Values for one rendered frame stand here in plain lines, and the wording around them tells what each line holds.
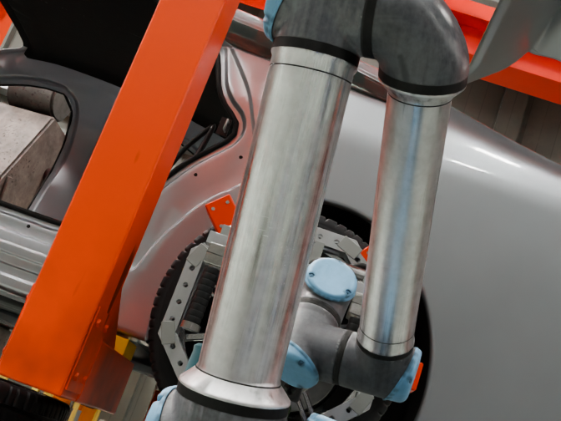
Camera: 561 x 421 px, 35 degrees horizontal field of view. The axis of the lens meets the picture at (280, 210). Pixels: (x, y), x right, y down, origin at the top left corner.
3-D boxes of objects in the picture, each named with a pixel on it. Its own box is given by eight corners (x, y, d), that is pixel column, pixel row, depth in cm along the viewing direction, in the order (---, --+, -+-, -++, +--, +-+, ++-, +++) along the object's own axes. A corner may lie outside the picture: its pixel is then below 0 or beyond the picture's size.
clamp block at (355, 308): (366, 326, 202) (372, 304, 203) (369, 319, 193) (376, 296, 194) (345, 318, 202) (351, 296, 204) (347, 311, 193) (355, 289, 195)
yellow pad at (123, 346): (130, 362, 265) (137, 346, 267) (123, 356, 252) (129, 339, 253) (88, 346, 267) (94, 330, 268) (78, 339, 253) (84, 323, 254)
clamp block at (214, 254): (226, 276, 205) (234, 256, 206) (224, 268, 196) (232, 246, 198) (205, 270, 205) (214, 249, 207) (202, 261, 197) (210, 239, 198)
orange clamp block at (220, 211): (245, 231, 229) (231, 201, 231) (244, 223, 222) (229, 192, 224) (220, 242, 228) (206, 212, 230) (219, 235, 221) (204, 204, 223)
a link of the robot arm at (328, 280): (297, 285, 145) (317, 242, 152) (280, 324, 155) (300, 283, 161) (350, 309, 144) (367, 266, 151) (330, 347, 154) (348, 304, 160)
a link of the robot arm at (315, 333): (329, 368, 136) (354, 308, 144) (260, 348, 139) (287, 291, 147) (330, 402, 142) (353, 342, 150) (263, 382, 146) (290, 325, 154)
